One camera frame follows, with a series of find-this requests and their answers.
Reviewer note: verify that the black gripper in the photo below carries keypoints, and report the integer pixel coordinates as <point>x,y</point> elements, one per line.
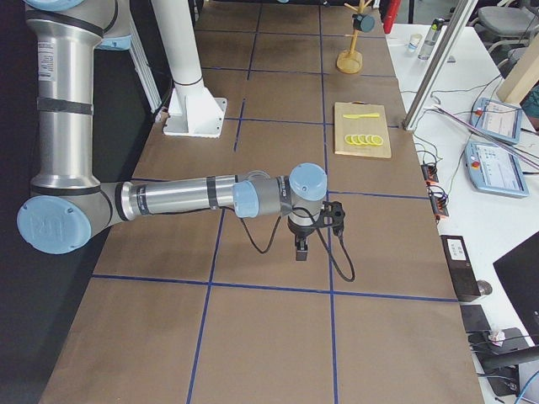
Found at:
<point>298,231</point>

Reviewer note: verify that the dark green mug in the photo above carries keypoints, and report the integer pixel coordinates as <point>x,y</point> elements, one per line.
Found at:
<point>363,22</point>

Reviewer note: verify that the wooden cup storage rack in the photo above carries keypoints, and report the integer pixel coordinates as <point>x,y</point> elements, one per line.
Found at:
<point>350,61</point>

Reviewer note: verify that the paper cup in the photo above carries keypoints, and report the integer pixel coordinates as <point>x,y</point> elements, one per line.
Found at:
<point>414,42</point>

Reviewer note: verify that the wooden cutting board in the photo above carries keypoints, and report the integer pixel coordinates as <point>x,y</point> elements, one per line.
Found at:
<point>343,127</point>

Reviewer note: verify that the orange black power strip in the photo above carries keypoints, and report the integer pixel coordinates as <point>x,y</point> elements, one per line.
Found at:
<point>439,198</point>

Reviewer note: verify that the yellow plastic knife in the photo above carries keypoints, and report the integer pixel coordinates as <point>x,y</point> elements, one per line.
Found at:
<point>361,116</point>

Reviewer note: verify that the black box with label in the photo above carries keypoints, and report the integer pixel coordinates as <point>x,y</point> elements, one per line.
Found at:
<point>460,268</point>

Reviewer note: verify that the teach pendant near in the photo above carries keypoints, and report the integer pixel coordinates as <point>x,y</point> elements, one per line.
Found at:
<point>493,170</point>

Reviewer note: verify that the teach pendant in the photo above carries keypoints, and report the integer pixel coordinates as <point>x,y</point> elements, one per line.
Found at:
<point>500,120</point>
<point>493,170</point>

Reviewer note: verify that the black laptop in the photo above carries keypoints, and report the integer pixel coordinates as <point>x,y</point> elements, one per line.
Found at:
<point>517,271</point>

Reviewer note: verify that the teach pendant far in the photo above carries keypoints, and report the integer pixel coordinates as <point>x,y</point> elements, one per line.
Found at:
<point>500,120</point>

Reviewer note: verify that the clear water bottle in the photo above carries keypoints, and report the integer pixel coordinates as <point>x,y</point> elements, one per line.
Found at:
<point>431,38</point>

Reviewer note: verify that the wooden board plank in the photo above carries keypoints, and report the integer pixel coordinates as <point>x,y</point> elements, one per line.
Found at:
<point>523,76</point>

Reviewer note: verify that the grey office chair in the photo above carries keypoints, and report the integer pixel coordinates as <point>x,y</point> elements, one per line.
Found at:
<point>513,26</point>

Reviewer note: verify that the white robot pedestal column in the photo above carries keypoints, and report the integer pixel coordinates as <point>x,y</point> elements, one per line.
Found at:
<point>193,111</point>

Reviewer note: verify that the aluminium frame post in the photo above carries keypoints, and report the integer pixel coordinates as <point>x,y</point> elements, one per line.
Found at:
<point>458,22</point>

